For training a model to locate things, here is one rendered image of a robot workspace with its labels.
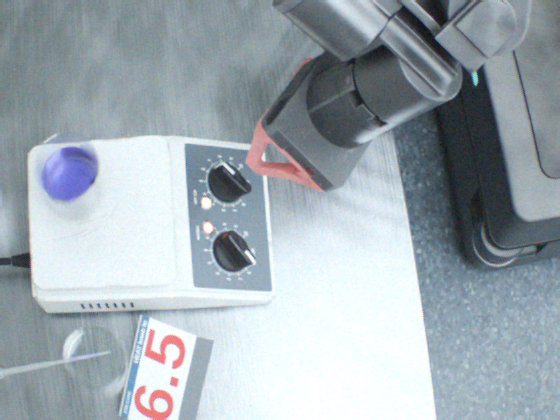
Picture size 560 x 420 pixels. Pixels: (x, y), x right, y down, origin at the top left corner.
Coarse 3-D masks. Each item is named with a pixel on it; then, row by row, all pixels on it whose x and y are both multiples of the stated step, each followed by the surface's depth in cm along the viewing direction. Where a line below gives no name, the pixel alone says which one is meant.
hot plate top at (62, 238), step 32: (32, 160) 96; (128, 160) 96; (160, 160) 97; (32, 192) 95; (128, 192) 96; (160, 192) 96; (32, 224) 95; (64, 224) 95; (96, 224) 95; (128, 224) 95; (160, 224) 95; (32, 256) 94; (64, 256) 94; (96, 256) 94; (128, 256) 94; (160, 256) 95; (64, 288) 94; (96, 288) 94; (128, 288) 94
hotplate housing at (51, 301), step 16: (176, 144) 99; (208, 144) 101; (224, 144) 102; (240, 144) 103; (176, 160) 99; (176, 176) 98; (176, 192) 98; (176, 208) 98; (176, 224) 97; (176, 240) 97; (16, 256) 99; (272, 256) 102; (272, 272) 101; (32, 288) 96; (144, 288) 96; (160, 288) 96; (176, 288) 96; (192, 288) 96; (272, 288) 101; (48, 304) 97; (64, 304) 97; (80, 304) 97; (96, 304) 98; (112, 304) 98; (128, 304) 98; (144, 304) 98; (160, 304) 99; (176, 304) 99; (192, 304) 100; (208, 304) 100; (224, 304) 100; (240, 304) 101
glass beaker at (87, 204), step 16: (48, 144) 90; (64, 144) 91; (80, 144) 91; (96, 160) 90; (96, 176) 89; (48, 192) 89; (96, 192) 91; (64, 208) 91; (80, 208) 91; (96, 208) 94
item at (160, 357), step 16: (160, 336) 99; (176, 336) 100; (144, 352) 98; (160, 352) 99; (176, 352) 100; (144, 368) 98; (160, 368) 99; (176, 368) 100; (144, 384) 97; (160, 384) 99; (176, 384) 100; (144, 400) 97; (160, 400) 98; (144, 416) 97; (160, 416) 98
